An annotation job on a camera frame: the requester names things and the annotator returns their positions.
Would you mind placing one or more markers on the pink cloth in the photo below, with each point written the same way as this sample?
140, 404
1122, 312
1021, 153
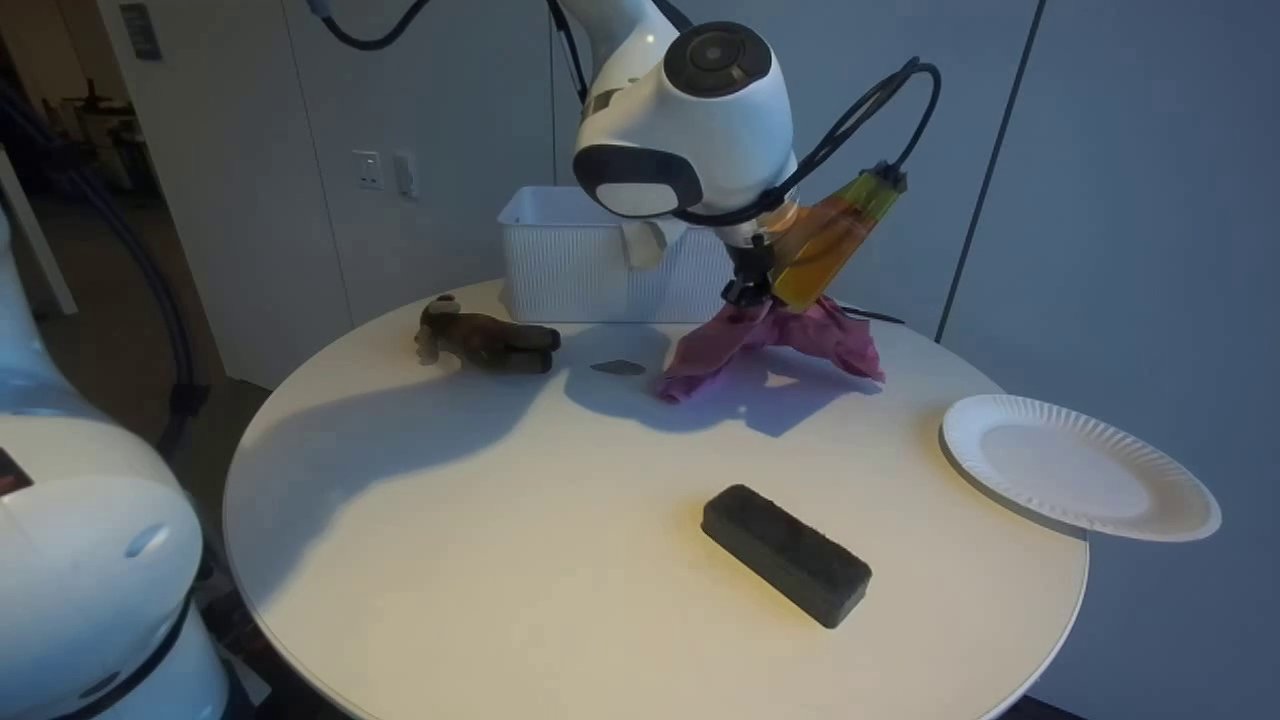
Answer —
745, 341

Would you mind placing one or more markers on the white plastic storage bin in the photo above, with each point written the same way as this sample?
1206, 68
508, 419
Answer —
563, 260

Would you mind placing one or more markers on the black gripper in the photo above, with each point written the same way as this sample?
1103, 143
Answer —
758, 270

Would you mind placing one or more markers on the white wall outlet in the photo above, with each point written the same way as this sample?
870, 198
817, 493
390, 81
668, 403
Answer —
407, 178
371, 169

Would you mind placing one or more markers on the brown plush toy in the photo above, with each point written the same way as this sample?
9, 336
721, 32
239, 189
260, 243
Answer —
486, 341

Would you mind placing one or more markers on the black rectangular block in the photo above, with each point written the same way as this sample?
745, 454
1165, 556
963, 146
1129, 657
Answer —
785, 555

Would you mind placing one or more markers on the white paper plate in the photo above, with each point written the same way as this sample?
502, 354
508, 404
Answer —
1072, 465

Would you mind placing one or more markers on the yellow wrist camera board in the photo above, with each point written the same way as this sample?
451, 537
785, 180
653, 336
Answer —
835, 243

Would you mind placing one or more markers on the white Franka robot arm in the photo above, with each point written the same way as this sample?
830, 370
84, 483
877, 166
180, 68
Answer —
695, 121

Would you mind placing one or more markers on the beige cloth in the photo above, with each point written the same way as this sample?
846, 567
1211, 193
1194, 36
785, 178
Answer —
651, 245

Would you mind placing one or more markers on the grey wall switch panel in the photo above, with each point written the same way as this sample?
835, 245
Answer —
140, 29

